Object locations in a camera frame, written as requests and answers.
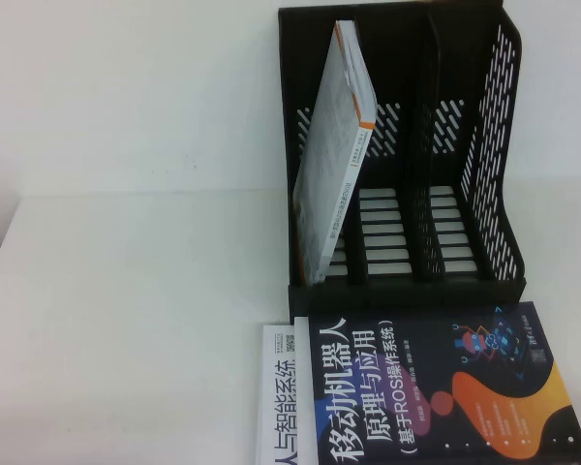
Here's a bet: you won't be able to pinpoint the white book with orange edge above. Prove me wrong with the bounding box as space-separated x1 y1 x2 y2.
290 18 379 287

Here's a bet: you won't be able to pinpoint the dark blue robot book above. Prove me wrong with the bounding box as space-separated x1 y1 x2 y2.
307 300 581 465

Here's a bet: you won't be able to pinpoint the white book large blue characters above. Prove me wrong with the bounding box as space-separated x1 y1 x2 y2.
255 324 297 465

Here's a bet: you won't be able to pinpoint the black plastic book stand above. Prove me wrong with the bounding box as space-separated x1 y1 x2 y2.
276 0 528 325

